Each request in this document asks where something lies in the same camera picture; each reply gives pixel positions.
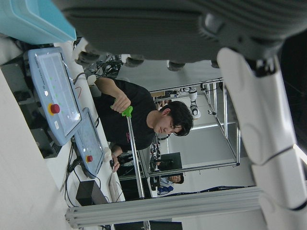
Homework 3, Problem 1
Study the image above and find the white humanoid robot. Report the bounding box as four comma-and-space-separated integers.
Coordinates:
179, 87, 201, 120

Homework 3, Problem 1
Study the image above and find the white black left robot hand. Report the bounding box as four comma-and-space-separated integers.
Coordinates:
51, 0, 307, 230

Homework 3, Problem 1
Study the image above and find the small background monitor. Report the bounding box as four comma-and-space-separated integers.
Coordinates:
159, 152, 183, 172

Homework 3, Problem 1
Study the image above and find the black computer monitor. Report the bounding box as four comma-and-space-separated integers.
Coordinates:
114, 220, 183, 230

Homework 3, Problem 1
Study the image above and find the teal plastic bin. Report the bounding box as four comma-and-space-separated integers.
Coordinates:
0, 0, 77, 45

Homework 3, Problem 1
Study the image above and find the aluminium profile post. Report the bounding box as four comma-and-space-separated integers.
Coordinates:
65, 186, 263, 228

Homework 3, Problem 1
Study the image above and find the white keyboard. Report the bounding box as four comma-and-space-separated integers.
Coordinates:
109, 171, 126, 202

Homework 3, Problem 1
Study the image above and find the green-handled metal reacher grabber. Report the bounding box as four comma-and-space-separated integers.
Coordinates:
110, 98, 146, 199

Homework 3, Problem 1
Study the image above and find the grey teach pendant tablet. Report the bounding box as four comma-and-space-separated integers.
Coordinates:
28, 47, 83, 147
74, 107, 106, 179

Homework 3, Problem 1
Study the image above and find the black pendant stand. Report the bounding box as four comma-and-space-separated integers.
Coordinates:
31, 126, 63, 159

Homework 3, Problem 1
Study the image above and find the metal cage frame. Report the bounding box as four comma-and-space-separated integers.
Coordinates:
148, 78, 241, 174

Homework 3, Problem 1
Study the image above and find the person in black shirt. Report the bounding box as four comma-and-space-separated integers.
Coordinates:
94, 77, 194, 173

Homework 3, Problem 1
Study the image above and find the black rectangular box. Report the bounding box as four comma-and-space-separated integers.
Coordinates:
75, 180, 108, 207

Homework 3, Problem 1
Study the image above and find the seated background person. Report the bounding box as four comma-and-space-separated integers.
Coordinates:
157, 174, 185, 196

